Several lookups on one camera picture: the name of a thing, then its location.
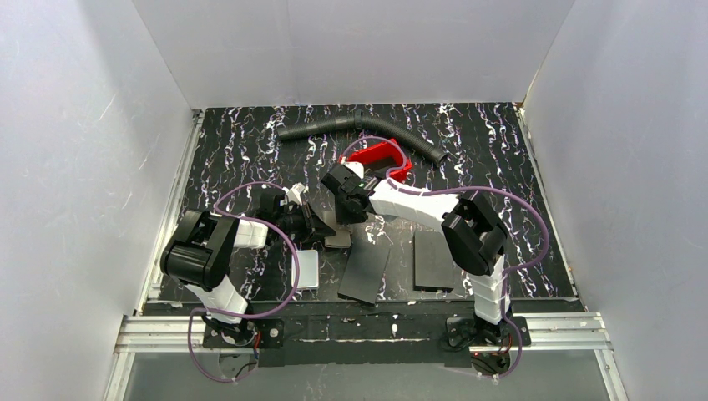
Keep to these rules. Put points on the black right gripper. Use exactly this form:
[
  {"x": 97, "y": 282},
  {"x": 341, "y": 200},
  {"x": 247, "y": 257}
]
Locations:
[{"x": 353, "y": 206}]

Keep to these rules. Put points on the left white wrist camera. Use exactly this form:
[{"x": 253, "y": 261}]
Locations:
[{"x": 296, "y": 193}]

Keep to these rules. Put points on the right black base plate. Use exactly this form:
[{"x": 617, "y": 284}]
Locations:
[{"x": 474, "y": 331}]

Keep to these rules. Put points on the black card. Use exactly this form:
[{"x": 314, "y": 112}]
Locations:
[
  {"x": 363, "y": 274},
  {"x": 433, "y": 263}
]

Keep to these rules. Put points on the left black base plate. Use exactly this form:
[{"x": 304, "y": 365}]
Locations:
[{"x": 264, "y": 333}]

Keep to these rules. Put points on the red plastic tray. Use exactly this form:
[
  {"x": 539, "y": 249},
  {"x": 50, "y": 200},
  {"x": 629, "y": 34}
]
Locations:
[{"x": 381, "y": 157}]

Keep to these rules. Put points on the black card left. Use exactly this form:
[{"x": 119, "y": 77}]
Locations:
[{"x": 363, "y": 274}]

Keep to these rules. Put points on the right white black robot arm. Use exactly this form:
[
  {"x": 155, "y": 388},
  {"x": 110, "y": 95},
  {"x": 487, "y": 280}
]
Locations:
[{"x": 472, "y": 229}]

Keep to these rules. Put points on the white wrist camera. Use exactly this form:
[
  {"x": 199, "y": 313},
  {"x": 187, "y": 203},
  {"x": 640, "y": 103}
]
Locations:
[
  {"x": 296, "y": 193},
  {"x": 356, "y": 167}
]

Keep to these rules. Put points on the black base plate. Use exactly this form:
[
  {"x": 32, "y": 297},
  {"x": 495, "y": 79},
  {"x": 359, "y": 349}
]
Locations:
[
  {"x": 264, "y": 333},
  {"x": 474, "y": 331}
]

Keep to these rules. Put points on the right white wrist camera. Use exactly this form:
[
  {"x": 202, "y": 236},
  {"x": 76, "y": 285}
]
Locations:
[{"x": 356, "y": 167}]

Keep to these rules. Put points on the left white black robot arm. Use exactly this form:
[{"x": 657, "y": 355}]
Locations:
[{"x": 198, "y": 253}]

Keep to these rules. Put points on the black card right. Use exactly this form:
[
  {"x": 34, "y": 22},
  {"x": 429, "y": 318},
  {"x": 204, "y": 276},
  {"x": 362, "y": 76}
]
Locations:
[{"x": 433, "y": 263}]

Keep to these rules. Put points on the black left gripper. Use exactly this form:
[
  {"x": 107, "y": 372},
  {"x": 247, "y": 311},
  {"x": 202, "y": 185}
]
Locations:
[{"x": 308, "y": 224}]

